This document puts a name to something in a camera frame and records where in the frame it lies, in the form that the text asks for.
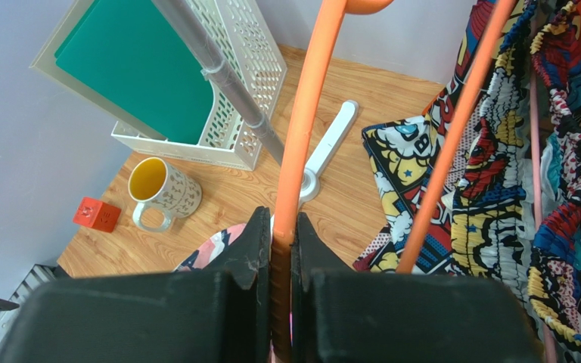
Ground green plastic board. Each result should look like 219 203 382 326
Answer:
54 0 214 144

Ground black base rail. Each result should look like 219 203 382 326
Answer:
0 265 70 350

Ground pink shark print shorts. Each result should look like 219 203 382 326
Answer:
172 223 246 272

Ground metal clothes rack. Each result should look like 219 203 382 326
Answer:
154 1 359 206

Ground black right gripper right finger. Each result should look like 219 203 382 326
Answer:
291 213 543 362

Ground yellow cup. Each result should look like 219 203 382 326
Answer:
128 157 203 233

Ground pink plastic hanger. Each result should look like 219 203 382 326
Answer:
530 71 558 363

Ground comic print shorts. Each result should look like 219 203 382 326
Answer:
353 1 581 362

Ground red cube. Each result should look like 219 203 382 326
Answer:
73 197 121 233

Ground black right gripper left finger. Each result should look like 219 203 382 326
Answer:
0 206 271 362

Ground orange plastic hanger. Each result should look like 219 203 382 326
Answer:
270 1 516 362

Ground white plastic file rack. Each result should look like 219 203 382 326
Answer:
111 1 287 171

